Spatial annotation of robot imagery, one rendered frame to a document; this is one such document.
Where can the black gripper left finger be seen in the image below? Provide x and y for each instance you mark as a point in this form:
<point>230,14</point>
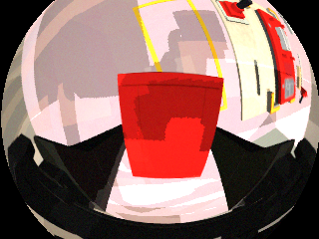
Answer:
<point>91,164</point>

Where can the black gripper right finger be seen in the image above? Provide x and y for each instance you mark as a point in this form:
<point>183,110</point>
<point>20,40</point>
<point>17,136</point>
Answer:
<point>243,164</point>

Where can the yellow rectangular outline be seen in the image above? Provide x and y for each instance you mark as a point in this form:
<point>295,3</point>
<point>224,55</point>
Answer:
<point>153,52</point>

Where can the red rectangular shell with corner holes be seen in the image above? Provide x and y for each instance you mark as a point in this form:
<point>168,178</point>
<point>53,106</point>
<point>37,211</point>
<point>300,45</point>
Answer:
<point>169,120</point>

